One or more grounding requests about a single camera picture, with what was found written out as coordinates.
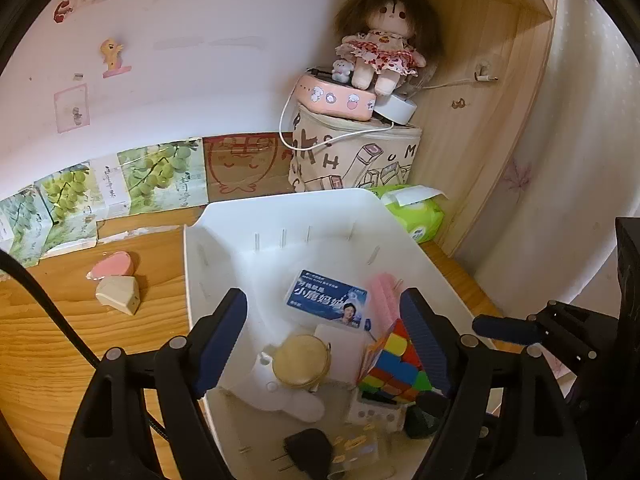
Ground pink hair roller pack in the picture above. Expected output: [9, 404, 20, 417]
[368, 273, 400, 334]

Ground gold round compact case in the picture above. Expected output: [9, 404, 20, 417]
[272, 334, 331, 390]

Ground white cable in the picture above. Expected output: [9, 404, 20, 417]
[278, 71, 499, 152]

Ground white round device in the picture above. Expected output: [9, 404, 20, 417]
[374, 93, 416, 126]

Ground pink oval packet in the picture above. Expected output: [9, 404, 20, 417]
[87, 252, 134, 281]

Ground black cable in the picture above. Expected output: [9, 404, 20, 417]
[0, 249, 170, 443]

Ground green perfume bottle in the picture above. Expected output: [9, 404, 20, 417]
[404, 391, 448, 440]

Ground beige lettered storage bag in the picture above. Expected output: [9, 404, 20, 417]
[288, 105, 422, 192]

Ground brown-haired rag doll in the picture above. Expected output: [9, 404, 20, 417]
[334, 0, 442, 96]

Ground multicolour puzzle cube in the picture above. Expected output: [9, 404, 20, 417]
[357, 318, 433, 405]

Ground pink round tin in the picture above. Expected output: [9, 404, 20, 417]
[293, 68, 376, 122]

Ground clear cartoon phone case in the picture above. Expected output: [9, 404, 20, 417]
[328, 422, 381, 479]

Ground beige house-shaped box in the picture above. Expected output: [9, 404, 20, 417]
[96, 275, 141, 315]

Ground white cube charger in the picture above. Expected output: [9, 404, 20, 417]
[314, 324, 369, 388]

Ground black power adapter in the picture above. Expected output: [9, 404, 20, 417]
[272, 428, 333, 480]

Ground wooden shelf unit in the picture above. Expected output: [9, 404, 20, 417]
[410, 0, 556, 255]

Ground grape print cardboard sheet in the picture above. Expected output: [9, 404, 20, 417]
[1, 138, 208, 268]

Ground white curved plastic piece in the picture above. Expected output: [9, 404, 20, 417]
[230, 352, 326, 424]

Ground white plastic bin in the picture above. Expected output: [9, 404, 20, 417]
[183, 188, 473, 479]

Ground blue dental floss box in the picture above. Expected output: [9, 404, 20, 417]
[285, 270, 371, 330]

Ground brown cardboard panel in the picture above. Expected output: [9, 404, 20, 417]
[203, 132, 293, 203]

